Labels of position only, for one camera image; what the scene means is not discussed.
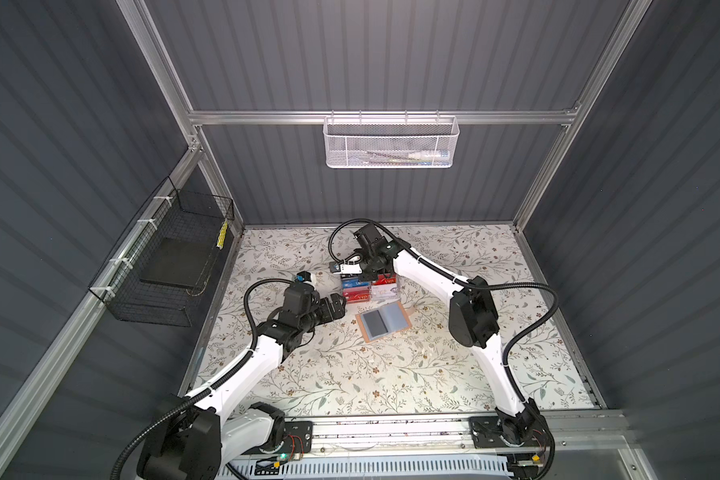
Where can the black wire basket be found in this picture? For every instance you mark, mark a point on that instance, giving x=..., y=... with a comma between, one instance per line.
x=180, y=214

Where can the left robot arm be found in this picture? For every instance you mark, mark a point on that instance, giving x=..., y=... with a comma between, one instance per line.
x=228, y=390

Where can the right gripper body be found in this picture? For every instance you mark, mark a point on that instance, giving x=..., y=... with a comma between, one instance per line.
x=367, y=268

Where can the pink leather card wallet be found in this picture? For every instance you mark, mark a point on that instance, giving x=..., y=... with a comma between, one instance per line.
x=395, y=316

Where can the pens in white basket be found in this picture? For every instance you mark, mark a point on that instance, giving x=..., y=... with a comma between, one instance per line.
x=423, y=157

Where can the clear acrylic card holder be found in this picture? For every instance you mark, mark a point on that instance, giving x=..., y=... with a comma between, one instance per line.
x=364, y=277

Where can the yellow marker pen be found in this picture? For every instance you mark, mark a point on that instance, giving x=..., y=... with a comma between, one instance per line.
x=222, y=235

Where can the blue VIP card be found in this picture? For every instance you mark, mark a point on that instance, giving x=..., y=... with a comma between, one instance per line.
x=354, y=282

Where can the white wire mesh basket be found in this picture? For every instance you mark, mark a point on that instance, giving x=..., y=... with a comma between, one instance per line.
x=347, y=138

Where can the red VIP card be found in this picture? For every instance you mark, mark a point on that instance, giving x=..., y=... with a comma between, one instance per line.
x=385, y=279

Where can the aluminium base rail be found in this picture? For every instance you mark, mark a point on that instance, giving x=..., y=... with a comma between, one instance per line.
x=431, y=434

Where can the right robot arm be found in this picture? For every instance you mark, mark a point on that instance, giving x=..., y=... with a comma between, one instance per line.
x=472, y=319

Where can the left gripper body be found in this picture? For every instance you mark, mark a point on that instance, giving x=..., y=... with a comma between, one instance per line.
x=314, y=317

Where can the black pad in basket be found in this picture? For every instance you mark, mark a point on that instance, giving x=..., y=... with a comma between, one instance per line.
x=178, y=263

